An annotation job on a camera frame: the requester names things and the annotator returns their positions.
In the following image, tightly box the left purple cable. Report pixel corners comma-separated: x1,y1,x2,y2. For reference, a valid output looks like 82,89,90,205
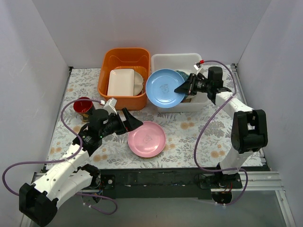
2,98,118,215

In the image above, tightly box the yellow woven plate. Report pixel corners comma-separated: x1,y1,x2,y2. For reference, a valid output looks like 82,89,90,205
140,155,159,159

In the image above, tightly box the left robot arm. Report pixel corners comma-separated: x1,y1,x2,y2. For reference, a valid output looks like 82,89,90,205
19,108,143,227

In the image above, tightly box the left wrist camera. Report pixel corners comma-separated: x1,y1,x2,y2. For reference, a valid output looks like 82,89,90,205
103,98,117,115

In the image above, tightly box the teal scalloped plate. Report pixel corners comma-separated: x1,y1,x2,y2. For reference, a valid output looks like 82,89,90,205
176,70,189,81

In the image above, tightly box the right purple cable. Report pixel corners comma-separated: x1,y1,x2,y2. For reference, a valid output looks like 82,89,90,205
194,59,249,206

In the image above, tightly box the purple cable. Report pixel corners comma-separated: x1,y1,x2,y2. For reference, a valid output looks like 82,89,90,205
194,59,249,206
2,98,118,215

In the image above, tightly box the white round plate in bin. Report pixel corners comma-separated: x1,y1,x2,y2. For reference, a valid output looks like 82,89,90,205
133,71,143,96

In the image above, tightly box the pink round plate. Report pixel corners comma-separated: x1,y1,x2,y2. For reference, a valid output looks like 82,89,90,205
127,121,166,157

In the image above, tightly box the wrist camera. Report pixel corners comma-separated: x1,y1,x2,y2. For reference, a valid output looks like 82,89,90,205
103,98,117,115
193,60,205,76

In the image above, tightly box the cream rectangular plate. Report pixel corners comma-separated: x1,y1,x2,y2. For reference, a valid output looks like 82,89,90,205
107,69,134,96

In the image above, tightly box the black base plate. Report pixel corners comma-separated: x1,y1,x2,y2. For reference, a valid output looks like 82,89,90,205
85,168,243,200

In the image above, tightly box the white translucent plastic bin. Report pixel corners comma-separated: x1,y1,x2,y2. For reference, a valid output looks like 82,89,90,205
151,53,209,113

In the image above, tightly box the red and black mug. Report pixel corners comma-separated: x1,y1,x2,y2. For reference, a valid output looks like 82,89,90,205
73,97,95,122

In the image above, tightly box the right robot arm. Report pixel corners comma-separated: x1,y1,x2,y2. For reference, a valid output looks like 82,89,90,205
175,66,268,189

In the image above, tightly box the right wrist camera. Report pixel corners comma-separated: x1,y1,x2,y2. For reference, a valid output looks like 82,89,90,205
193,60,205,76

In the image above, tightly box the orange plastic bin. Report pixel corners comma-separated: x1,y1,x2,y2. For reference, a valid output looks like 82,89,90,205
97,47,151,111

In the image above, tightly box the blue round plate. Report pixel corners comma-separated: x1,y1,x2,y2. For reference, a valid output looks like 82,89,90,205
145,69,185,108

